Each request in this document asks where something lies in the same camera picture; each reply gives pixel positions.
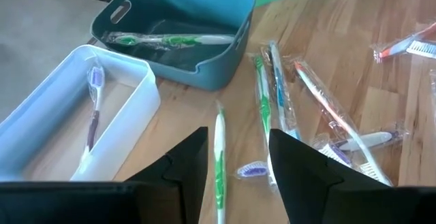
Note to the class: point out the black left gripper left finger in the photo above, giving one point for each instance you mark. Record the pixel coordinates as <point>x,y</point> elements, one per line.
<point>102,203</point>

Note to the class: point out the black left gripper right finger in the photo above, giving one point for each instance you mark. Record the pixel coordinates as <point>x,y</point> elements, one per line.
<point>340,207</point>

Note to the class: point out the wrapped orange toothbrush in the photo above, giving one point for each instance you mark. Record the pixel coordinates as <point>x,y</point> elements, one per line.
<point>398,47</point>
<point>327,105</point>

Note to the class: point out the white translucent bin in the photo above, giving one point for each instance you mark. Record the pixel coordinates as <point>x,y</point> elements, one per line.
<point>143,105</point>

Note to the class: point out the wrapped blue toothbrush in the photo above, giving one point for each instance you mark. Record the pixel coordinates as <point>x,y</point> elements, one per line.
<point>281,91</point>

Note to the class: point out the dark teal plastic bin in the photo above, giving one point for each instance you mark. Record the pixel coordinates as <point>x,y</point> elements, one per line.
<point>218,77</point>

